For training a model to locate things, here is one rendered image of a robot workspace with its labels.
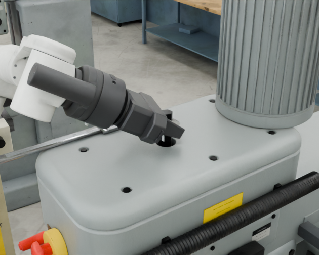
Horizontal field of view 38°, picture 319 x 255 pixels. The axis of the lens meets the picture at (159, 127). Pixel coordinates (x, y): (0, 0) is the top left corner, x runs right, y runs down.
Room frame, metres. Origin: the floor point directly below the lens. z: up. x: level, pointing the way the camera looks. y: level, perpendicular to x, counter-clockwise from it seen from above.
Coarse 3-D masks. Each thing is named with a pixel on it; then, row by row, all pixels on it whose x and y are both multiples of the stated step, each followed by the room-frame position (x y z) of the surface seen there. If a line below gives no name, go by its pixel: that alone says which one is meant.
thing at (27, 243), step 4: (40, 232) 0.70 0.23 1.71; (32, 236) 0.68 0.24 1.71; (36, 236) 0.68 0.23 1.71; (40, 236) 0.69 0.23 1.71; (24, 240) 0.67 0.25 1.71; (28, 240) 0.67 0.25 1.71; (32, 240) 0.68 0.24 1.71; (36, 240) 0.68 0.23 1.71; (40, 240) 0.68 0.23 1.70; (20, 244) 0.67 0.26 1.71; (24, 244) 0.67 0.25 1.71; (28, 244) 0.67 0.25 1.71; (40, 244) 0.68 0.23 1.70; (20, 248) 0.66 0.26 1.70; (24, 248) 0.66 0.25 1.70; (28, 248) 0.67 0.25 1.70
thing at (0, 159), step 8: (96, 128) 0.77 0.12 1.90; (112, 128) 0.77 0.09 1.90; (64, 136) 0.74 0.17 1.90; (72, 136) 0.74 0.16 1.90; (80, 136) 0.74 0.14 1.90; (88, 136) 0.75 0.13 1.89; (40, 144) 0.71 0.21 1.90; (48, 144) 0.71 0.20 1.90; (56, 144) 0.72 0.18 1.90; (16, 152) 0.69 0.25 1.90; (24, 152) 0.69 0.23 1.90; (32, 152) 0.69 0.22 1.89; (0, 160) 0.66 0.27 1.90; (8, 160) 0.67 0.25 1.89
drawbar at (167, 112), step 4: (164, 112) 0.73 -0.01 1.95; (168, 112) 0.73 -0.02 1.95; (172, 112) 0.74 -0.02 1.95; (168, 116) 0.73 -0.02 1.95; (172, 116) 0.74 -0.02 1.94; (164, 136) 0.73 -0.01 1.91; (168, 136) 0.73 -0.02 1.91; (164, 140) 0.73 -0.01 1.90; (168, 140) 0.73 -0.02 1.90; (164, 144) 0.73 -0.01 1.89; (168, 144) 0.73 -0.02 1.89
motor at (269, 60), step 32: (224, 0) 0.87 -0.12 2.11; (256, 0) 0.80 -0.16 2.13; (288, 0) 0.78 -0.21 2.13; (224, 32) 0.85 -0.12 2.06; (256, 32) 0.80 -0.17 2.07; (288, 32) 0.78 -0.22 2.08; (224, 64) 0.85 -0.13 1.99; (256, 64) 0.79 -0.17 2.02; (288, 64) 0.78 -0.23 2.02; (224, 96) 0.84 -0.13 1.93; (256, 96) 0.79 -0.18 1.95; (288, 96) 0.79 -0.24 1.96
